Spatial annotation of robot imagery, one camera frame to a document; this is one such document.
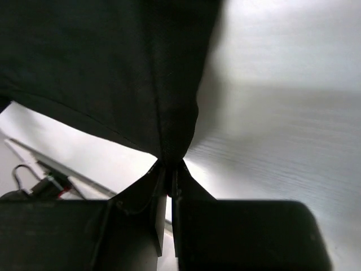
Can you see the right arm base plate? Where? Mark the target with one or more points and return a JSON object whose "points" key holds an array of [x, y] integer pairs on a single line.
{"points": [[49, 187]]}

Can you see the black pleated skirt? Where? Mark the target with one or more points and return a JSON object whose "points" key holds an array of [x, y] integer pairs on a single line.
{"points": [[124, 71]]}

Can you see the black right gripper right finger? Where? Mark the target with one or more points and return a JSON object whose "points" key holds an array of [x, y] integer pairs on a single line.
{"points": [[215, 234]]}

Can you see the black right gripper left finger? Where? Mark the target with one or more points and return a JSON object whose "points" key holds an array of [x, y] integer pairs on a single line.
{"points": [[124, 232]]}

